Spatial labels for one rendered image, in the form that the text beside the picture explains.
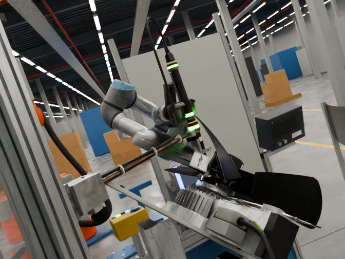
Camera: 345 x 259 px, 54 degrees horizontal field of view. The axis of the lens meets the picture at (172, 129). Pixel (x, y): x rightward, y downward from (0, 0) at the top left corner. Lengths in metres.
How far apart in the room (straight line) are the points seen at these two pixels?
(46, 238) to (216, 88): 2.91
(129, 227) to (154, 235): 0.51
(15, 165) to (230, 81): 3.02
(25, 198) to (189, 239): 1.11
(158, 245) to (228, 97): 2.61
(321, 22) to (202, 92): 5.03
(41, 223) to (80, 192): 0.10
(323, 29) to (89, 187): 7.49
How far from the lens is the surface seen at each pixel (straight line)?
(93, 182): 0.83
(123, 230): 1.59
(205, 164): 1.25
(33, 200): 0.76
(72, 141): 9.22
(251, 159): 3.66
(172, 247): 1.13
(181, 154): 1.24
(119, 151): 10.56
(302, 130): 2.09
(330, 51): 8.05
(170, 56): 1.31
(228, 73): 3.60
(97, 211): 0.86
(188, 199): 1.17
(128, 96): 1.77
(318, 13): 8.07
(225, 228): 0.94
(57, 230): 0.75
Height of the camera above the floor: 1.50
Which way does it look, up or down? 5 degrees down
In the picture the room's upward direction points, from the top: 19 degrees counter-clockwise
